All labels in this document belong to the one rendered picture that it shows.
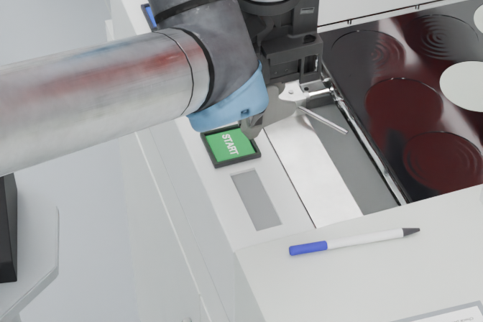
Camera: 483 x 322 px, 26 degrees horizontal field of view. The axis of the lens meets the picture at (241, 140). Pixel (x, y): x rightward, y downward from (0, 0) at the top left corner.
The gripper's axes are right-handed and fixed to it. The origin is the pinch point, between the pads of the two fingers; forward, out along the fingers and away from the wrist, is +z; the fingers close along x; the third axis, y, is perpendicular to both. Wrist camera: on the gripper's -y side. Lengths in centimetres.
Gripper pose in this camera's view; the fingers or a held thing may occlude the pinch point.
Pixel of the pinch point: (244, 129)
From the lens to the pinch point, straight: 116.2
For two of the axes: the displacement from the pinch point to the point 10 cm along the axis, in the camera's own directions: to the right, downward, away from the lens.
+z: -0.1, 6.9, 7.3
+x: -3.3, -6.9, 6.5
